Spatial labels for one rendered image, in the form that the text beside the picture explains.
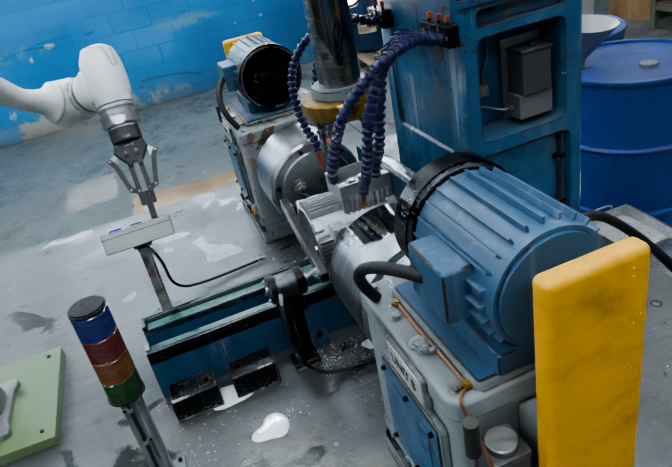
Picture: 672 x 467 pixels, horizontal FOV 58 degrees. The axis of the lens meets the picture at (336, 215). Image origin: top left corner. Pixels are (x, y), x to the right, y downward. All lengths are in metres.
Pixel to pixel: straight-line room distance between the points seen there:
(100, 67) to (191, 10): 5.24
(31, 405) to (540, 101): 1.30
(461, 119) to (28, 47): 5.92
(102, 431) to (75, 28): 5.65
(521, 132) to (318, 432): 0.74
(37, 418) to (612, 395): 1.18
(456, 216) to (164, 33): 6.18
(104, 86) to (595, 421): 1.28
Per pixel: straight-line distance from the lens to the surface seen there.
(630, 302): 0.71
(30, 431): 1.53
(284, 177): 1.56
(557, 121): 1.40
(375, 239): 1.10
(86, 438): 1.47
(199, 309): 1.47
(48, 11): 6.80
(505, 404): 0.81
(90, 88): 1.63
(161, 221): 1.57
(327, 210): 1.35
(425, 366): 0.82
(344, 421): 1.27
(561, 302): 0.64
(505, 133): 1.34
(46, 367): 1.68
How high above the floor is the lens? 1.72
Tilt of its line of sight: 28 degrees down
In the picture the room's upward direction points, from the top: 12 degrees counter-clockwise
